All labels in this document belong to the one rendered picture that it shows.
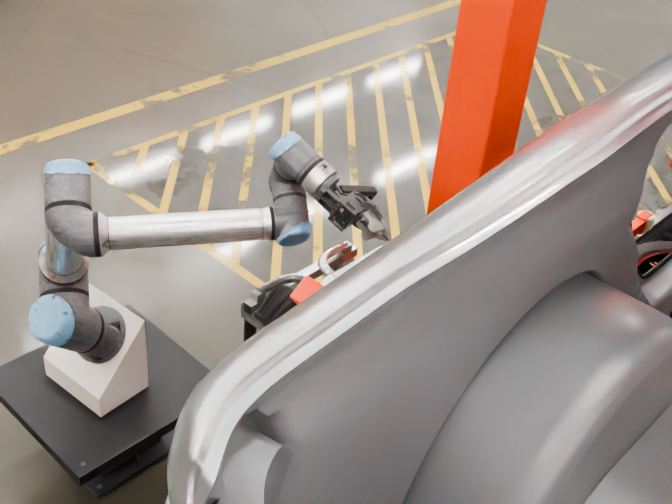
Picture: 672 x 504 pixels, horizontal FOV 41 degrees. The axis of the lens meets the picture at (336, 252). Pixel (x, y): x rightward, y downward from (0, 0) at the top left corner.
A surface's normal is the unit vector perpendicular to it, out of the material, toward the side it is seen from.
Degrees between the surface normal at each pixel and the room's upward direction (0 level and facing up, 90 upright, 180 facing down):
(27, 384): 0
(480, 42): 90
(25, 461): 0
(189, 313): 0
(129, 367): 90
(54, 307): 50
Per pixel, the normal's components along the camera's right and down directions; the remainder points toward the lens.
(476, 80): -0.68, 0.38
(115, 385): 0.77, 0.41
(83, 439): 0.07, -0.81
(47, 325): -0.39, -0.19
